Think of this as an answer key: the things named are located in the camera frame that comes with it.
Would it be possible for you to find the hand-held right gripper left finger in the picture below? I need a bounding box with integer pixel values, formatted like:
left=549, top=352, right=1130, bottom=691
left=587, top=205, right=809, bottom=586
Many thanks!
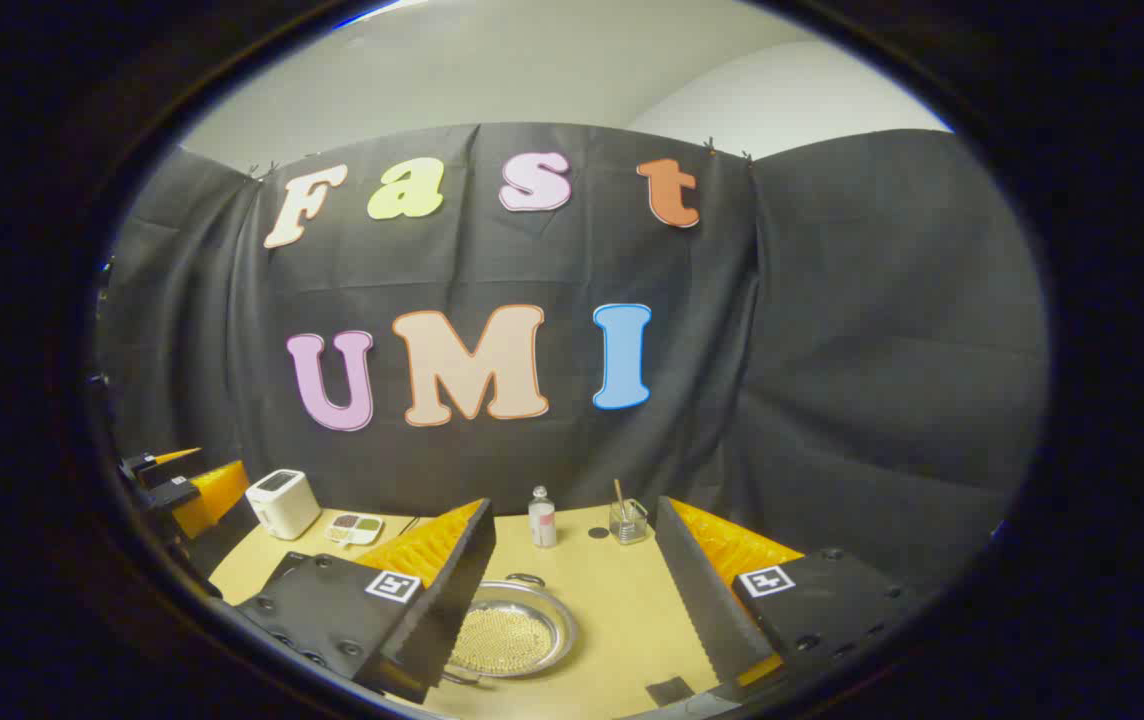
left=232, top=497, right=498, bottom=706

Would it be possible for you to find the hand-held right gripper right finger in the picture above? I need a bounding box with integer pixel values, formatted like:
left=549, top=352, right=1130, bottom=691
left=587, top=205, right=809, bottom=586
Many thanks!
left=654, top=495, right=923, bottom=706

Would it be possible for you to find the steel pot with black handles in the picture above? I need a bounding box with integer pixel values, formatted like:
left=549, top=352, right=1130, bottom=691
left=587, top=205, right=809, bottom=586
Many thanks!
left=440, top=573, right=579, bottom=687

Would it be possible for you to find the black induction cooktop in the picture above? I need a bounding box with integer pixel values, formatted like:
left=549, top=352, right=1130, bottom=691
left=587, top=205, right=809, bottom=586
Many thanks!
left=262, top=550, right=318, bottom=591

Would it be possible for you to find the pile of soybeans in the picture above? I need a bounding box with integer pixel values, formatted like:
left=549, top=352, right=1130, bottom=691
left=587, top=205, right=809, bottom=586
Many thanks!
left=449, top=606, right=555, bottom=675

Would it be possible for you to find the white toaster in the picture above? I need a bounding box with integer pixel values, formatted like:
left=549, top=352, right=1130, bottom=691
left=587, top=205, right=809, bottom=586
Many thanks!
left=245, top=468, right=322, bottom=542

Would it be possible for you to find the clear glass container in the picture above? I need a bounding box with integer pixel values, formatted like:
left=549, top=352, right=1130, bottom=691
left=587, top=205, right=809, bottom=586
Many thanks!
left=609, top=498, right=650, bottom=545

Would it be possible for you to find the small bottle with pink label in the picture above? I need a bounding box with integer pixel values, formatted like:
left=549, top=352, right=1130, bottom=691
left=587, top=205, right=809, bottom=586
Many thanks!
left=528, top=485, right=558, bottom=549

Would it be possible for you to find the white divided dish of grains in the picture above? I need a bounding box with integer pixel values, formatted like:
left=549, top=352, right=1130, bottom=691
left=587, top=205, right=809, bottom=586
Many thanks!
left=326, top=512, right=385, bottom=547

